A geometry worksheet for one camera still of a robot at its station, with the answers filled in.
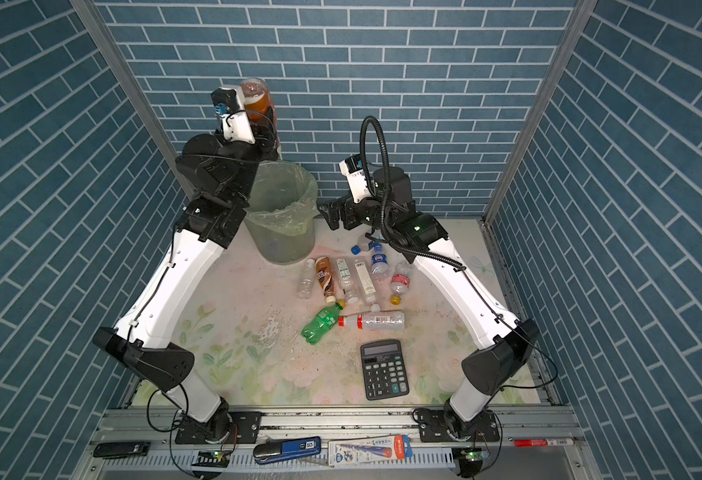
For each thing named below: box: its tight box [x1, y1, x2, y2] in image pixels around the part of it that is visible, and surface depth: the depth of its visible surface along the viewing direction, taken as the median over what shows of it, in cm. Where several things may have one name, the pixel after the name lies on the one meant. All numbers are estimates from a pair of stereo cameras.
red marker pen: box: [514, 438, 576, 448], surface depth 72 cm
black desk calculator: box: [360, 339, 409, 401], surface depth 83 cm
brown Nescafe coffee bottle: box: [315, 256, 336, 305], surface depth 100 cm
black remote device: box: [93, 441, 151, 459], surface depth 70 cm
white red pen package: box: [328, 435, 413, 467], surface depth 71 cm
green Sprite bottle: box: [301, 300, 347, 345], surface depth 89 cm
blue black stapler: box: [253, 436, 322, 465], surface depth 69 cm
